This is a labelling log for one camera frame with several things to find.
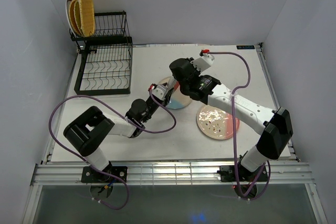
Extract cream blue plate with sprig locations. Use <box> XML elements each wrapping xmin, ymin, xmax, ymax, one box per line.
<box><xmin>164</xmin><ymin>82</ymin><xmax>192</xmax><ymax>110</ymax></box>

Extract square orange woven plate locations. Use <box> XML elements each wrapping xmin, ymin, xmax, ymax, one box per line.
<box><xmin>79</xmin><ymin>0</ymin><xmax>95</xmax><ymax>37</ymax></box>

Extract round orange woven plate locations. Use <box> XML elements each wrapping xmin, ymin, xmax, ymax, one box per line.
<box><xmin>68</xmin><ymin>0</ymin><xmax>80</xmax><ymax>36</ymax></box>

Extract white plate green maroon rim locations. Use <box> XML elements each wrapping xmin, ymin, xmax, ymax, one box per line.
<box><xmin>66</xmin><ymin>0</ymin><xmax>74</xmax><ymax>33</ymax></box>

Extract round yellow green woven plate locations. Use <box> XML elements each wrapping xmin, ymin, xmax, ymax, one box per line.
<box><xmin>74</xmin><ymin>0</ymin><xmax>83</xmax><ymax>37</ymax></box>

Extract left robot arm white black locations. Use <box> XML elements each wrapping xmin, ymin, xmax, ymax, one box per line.
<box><xmin>64</xmin><ymin>94</ymin><xmax>171</xmax><ymax>182</ymax></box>

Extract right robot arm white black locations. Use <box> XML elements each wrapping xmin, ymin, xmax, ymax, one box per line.
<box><xmin>169</xmin><ymin>54</ymin><xmax>293</xmax><ymax>180</ymax></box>

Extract cream pink plate with sprig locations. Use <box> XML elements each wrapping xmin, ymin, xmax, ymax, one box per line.
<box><xmin>196</xmin><ymin>105</ymin><xmax>234</xmax><ymax>141</ymax></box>

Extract blue label sticker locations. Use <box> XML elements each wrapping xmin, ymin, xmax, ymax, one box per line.
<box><xmin>236</xmin><ymin>45</ymin><xmax>255</xmax><ymax>50</ymax></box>

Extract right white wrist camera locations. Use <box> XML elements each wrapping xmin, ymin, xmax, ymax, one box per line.
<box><xmin>191</xmin><ymin>49</ymin><xmax>215</xmax><ymax>73</ymax></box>

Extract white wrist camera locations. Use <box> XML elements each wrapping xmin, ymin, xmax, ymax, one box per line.
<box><xmin>191</xmin><ymin>49</ymin><xmax>215</xmax><ymax>73</ymax></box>
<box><xmin>149</xmin><ymin>84</ymin><xmax>168</xmax><ymax>100</ymax></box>

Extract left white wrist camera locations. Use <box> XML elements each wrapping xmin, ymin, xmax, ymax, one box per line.
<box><xmin>149</xmin><ymin>84</ymin><xmax>168</xmax><ymax>100</ymax></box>

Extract black wire dish rack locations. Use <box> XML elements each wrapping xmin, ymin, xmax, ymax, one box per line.
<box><xmin>69</xmin><ymin>10</ymin><xmax>133</xmax><ymax>96</ymax></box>

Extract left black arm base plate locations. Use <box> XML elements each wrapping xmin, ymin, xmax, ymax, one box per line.
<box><xmin>80</xmin><ymin>166</ymin><xmax>128</xmax><ymax>184</ymax></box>

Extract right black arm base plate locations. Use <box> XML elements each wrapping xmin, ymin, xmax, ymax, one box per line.
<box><xmin>217</xmin><ymin>165</ymin><xmax>268</xmax><ymax>182</ymax></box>

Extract aluminium front rail frame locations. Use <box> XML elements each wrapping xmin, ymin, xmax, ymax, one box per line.
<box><xmin>31</xmin><ymin>160</ymin><xmax>315</xmax><ymax>186</ymax></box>

